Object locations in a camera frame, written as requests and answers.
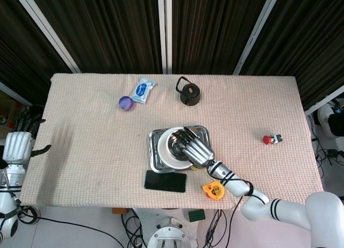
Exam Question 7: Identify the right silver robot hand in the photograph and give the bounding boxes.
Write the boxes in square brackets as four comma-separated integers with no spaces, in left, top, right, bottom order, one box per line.
[173,126,216,169]

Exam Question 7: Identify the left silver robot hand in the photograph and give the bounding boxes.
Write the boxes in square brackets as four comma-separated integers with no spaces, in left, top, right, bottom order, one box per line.
[2,105,52,165]

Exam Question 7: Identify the round steel bowl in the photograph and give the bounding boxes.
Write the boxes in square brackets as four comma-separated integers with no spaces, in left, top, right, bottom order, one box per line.
[166,133,192,159]

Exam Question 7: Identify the white round plate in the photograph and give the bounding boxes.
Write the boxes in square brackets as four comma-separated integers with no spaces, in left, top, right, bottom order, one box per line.
[156,126,195,170]

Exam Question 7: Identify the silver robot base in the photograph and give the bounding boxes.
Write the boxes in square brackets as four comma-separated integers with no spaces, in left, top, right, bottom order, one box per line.
[146,207,199,248]

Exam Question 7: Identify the rectangular steel tray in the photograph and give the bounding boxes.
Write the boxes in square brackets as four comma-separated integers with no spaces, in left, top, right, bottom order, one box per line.
[148,125,213,174]

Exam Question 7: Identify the cardboard box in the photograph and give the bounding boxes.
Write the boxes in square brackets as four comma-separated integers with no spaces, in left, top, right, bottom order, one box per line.
[0,97,20,131]

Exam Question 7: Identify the yellow tape measure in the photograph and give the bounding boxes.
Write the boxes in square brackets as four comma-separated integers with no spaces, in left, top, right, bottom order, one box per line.
[190,165,225,200]

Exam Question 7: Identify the black smartphone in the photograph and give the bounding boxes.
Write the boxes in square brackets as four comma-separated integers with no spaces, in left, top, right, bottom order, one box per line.
[144,170,188,194]

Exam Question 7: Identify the green block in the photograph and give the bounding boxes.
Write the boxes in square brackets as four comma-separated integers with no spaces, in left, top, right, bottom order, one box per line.
[188,209,206,222]

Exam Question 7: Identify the red emergency stop button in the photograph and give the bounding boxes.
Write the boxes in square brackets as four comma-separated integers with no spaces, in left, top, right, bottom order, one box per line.
[262,134,284,145]

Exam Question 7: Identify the pink waffle tablecloth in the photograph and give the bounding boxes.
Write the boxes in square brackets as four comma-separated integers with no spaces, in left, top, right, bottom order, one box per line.
[19,72,324,210]

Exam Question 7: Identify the blue white wipes pack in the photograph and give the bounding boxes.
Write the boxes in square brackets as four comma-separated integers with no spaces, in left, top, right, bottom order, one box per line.
[129,77,157,105]

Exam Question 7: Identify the purple ball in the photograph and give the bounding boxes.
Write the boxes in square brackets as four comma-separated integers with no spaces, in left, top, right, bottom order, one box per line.
[118,96,135,113]

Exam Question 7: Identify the dark pleated curtain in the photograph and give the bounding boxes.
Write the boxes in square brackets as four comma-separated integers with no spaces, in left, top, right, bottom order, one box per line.
[27,0,163,75]
[238,0,344,111]
[0,0,74,105]
[171,0,270,75]

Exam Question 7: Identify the white black machine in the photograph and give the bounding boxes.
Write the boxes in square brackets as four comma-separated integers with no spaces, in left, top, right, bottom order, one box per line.
[316,97,344,139]

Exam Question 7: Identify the white frame post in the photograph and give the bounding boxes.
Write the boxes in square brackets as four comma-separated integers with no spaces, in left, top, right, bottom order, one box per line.
[156,0,173,75]
[304,85,344,116]
[0,81,31,107]
[15,0,82,74]
[232,0,278,75]

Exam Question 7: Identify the black kettle with handle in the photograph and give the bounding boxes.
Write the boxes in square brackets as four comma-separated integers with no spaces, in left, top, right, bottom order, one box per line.
[175,76,202,107]

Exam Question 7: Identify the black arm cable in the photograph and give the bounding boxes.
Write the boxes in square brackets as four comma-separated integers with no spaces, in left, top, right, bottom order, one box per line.
[205,164,270,248]

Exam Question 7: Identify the coiled black cable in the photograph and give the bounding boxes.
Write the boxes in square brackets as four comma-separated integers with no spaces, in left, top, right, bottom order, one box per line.
[18,206,41,225]

